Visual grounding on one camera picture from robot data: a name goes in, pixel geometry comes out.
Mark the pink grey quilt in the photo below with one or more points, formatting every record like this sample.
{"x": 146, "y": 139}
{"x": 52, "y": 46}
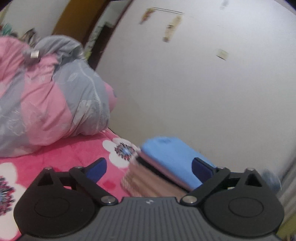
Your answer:
{"x": 49, "y": 92}

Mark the light blue t-shirt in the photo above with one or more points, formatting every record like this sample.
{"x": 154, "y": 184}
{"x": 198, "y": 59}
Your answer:
{"x": 173, "y": 158}

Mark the pink floral bed blanket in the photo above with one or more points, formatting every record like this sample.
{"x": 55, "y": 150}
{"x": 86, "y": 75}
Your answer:
{"x": 62, "y": 155}

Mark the dark framed wall mirror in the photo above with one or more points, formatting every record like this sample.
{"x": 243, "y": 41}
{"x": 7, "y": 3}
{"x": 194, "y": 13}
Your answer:
{"x": 102, "y": 30}

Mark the white wall switch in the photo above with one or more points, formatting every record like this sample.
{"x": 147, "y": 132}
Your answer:
{"x": 222, "y": 54}

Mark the wooden door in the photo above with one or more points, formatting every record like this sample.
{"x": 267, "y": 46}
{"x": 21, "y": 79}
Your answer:
{"x": 79, "y": 18}

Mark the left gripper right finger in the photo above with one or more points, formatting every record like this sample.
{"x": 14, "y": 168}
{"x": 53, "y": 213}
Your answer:
{"x": 211, "y": 178}

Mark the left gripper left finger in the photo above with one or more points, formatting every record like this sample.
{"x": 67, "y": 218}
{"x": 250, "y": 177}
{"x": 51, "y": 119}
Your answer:
{"x": 87, "y": 177}

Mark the stack of folded pink clothes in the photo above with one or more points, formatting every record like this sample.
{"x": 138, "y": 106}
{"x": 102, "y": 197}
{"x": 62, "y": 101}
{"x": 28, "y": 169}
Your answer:
{"x": 139, "y": 181}

